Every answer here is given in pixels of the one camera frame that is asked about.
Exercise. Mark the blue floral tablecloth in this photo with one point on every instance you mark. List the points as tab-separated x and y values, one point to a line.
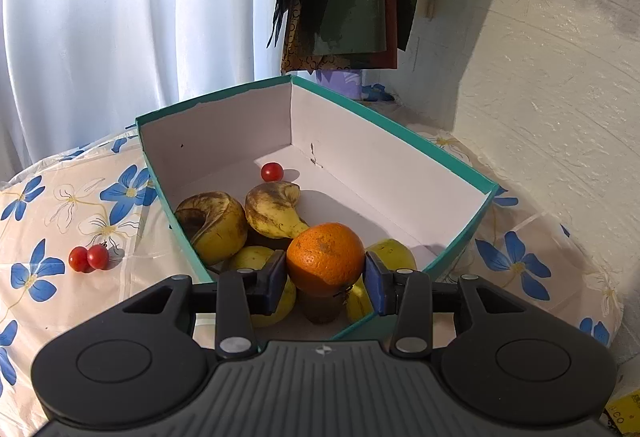
525	317

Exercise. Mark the brown patterned bag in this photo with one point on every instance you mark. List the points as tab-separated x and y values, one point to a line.
300	53

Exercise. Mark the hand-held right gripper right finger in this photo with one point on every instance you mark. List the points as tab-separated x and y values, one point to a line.
373	284

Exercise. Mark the yellow printed packet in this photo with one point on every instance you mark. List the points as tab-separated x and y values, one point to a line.
625	412

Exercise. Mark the white curtain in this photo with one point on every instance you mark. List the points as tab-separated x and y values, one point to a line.
125	17

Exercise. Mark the red cherry tomato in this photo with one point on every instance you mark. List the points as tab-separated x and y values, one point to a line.
98	257
77	260
271	172

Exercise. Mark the blue plastic item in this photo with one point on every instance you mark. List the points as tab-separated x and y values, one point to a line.
377	93

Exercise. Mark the small spotted banana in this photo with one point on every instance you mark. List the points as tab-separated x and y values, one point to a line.
270	212

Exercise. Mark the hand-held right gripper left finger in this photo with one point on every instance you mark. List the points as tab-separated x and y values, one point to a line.
276	281

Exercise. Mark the orange tangerine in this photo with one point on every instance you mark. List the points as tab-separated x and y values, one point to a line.
325	257

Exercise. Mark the teal cardboard box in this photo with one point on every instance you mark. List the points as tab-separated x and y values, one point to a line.
375	167

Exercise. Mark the large spotted banana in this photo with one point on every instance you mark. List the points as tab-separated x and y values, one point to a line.
220	227

